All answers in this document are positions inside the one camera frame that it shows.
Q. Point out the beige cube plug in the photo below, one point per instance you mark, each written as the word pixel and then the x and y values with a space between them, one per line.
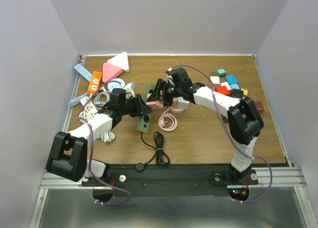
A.
pixel 174 102

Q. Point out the white triangular power strip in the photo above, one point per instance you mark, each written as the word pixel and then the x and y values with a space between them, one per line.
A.
pixel 121 60

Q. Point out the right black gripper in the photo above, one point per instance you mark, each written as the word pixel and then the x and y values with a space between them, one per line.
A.
pixel 161 84

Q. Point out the orange power strip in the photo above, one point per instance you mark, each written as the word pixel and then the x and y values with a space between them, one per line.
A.
pixel 94 82

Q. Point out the teal cube plug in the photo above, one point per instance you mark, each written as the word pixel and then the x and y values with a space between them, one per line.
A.
pixel 221 73

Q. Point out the pink triangular power strip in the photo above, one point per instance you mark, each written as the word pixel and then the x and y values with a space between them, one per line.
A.
pixel 110 72

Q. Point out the pink cube socket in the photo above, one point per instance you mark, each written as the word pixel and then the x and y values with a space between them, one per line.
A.
pixel 155 104

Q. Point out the blue round socket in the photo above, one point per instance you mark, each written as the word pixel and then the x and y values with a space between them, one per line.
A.
pixel 116 83

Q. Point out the small white cube plug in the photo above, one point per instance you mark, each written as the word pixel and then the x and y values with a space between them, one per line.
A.
pixel 227 85

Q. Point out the green power strip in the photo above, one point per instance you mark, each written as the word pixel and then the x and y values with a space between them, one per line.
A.
pixel 144 120

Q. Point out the pink round socket with cable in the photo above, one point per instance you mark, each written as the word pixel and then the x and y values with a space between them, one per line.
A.
pixel 167 121

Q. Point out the light blue cube plug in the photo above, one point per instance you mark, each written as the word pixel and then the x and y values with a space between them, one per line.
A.
pixel 235 86

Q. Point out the yellow cube plug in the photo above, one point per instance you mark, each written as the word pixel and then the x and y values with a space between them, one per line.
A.
pixel 245 92

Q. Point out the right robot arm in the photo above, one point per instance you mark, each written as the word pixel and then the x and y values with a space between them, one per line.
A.
pixel 244 120

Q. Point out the black cube plug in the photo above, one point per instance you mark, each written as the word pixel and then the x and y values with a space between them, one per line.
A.
pixel 237 93

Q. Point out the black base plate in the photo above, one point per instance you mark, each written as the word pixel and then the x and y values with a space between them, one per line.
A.
pixel 178 180

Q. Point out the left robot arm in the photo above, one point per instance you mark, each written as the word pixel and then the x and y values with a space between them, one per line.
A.
pixel 68 154

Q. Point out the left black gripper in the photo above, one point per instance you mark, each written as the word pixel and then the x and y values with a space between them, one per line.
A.
pixel 140 108

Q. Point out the dark red cube plug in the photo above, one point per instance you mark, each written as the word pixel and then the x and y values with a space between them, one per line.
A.
pixel 259 106

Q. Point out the white grey cube plug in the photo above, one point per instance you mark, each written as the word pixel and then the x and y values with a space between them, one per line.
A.
pixel 182 104

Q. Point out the light blue power strip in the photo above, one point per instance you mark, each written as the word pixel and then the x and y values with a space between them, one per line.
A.
pixel 83 72

